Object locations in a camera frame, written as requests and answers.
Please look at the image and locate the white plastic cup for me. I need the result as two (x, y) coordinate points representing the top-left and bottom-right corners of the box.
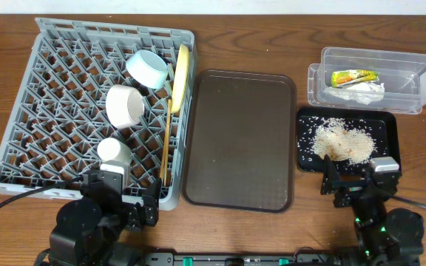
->
(97, 137), (132, 164)

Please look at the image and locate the rice food waste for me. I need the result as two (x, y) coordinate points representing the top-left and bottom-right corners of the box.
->
(297, 115), (389, 171)

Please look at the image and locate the white napkin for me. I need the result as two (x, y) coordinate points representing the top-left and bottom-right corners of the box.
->
(325, 82), (385, 105)

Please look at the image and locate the green orange snack wrapper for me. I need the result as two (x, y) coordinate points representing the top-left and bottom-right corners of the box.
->
(331, 69), (379, 88)

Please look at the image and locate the wooden chopstick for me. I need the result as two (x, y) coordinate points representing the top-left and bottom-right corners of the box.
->
(162, 99), (172, 185)
(160, 99), (172, 183)

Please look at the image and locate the yellow round plate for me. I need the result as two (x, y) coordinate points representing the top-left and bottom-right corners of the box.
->
(171, 44), (189, 113)

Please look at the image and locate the light blue bowl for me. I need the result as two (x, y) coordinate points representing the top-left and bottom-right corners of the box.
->
(126, 50), (168, 89)

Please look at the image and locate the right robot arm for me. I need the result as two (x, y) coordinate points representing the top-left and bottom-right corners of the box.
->
(320, 155), (425, 265)

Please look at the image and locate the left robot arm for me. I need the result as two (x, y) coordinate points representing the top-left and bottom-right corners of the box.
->
(34, 168), (163, 266)

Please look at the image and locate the black waste tray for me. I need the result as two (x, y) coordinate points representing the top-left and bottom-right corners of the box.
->
(297, 107), (400, 172)

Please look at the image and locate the clear plastic waste bin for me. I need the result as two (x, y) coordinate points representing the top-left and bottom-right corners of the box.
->
(307, 47), (426, 115)

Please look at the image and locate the dark brown serving tray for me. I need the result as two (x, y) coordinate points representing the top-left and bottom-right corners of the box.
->
(181, 69), (297, 214)

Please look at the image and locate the grey plastic dish rack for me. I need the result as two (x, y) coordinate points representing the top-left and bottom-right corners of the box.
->
(0, 18), (197, 211)

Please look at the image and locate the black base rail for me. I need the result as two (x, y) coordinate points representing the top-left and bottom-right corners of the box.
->
(136, 250), (345, 266)

